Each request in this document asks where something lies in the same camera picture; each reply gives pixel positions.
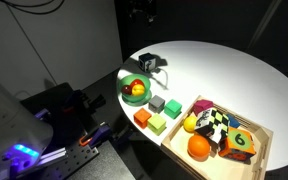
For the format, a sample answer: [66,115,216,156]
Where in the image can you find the blue fabric dice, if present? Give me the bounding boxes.
[139,53,156,72]

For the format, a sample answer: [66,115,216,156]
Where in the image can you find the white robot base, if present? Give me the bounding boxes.
[0,84,53,180]

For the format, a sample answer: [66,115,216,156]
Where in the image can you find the black white checkered fabric dice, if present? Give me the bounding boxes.
[194,107,230,144]

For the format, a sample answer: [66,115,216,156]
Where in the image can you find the small blue block in tray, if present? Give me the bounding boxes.
[227,114,240,128]

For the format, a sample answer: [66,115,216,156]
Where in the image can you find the wooden tray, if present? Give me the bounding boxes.
[161,104,273,180]

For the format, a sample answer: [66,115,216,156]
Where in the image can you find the orange fabric dice number six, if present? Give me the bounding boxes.
[218,127,256,162]

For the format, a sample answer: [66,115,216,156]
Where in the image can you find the yellow toy fruit in bowl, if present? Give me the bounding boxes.
[132,85,145,96]

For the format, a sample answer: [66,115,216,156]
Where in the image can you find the green plastic bowl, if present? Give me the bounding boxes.
[118,74,151,106]

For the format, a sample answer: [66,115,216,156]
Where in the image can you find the red toy fruit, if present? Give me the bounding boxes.
[130,79,144,88]

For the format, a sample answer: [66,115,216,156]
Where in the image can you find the grey cube block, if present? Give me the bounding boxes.
[148,95,165,113]

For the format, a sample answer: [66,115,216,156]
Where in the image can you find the orange cube block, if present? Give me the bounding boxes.
[133,108,151,129]

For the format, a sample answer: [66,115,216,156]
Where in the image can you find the dark green cube block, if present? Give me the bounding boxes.
[164,99,182,119]

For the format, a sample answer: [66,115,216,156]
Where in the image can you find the lime green cube block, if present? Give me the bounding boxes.
[147,114,166,136]

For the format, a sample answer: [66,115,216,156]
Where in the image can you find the yellow toy lemon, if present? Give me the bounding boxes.
[183,116,197,132]

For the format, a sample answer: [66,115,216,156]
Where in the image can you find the magenta cube block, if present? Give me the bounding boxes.
[193,99,213,115]

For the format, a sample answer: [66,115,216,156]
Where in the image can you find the purple orange clamp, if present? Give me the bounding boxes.
[79,123,112,148]

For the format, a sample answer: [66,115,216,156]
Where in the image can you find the toy orange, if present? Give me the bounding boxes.
[187,135,210,158]

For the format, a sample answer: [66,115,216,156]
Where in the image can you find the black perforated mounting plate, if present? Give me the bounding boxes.
[17,82,137,180]

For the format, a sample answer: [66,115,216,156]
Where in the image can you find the black cable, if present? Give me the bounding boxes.
[0,0,66,15]

